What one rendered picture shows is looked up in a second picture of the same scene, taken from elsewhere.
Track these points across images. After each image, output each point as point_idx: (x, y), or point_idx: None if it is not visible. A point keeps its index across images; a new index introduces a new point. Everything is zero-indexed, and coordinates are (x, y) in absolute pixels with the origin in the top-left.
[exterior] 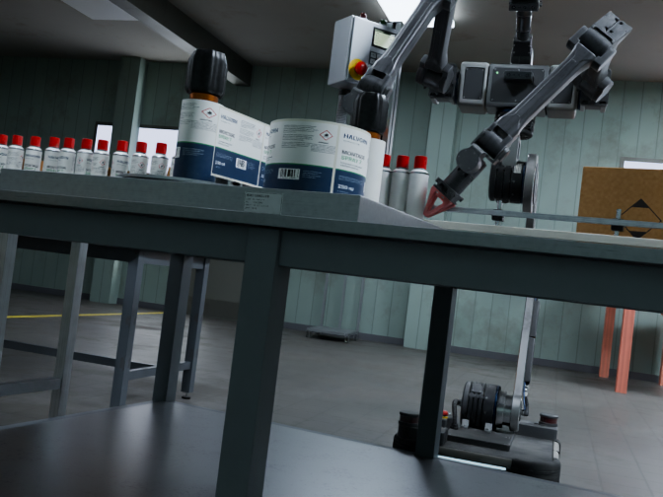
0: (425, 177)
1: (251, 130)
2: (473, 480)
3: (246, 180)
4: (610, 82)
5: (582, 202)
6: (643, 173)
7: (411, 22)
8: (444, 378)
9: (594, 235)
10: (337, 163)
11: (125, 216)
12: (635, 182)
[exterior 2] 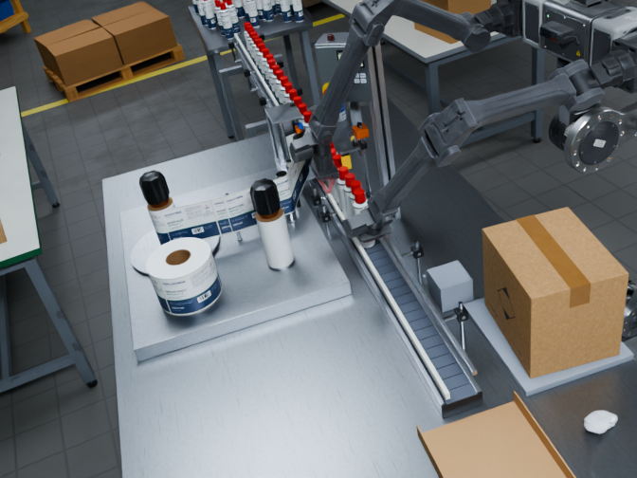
0: (359, 211)
1: (197, 210)
2: None
3: (208, 236)
4: (573, 104)
5: (483, 260)
6: (505, 266)
7: (337, 67)
8: None
9: (408, 332)
10: (166, 297)
11: None
12: (502, 270)
